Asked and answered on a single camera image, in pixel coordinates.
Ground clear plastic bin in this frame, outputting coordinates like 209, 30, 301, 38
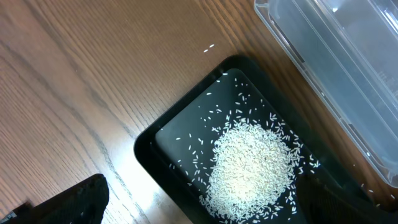
254, 0, 397, 187

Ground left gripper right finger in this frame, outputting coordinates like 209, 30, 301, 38
297, 175, 397, 224

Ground pile of white rice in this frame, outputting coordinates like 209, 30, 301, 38
169, 73, 321, 224

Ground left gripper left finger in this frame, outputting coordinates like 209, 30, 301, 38
1, 174, 109, 224

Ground black waste tray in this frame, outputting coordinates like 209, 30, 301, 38
134, 55, 397, 223

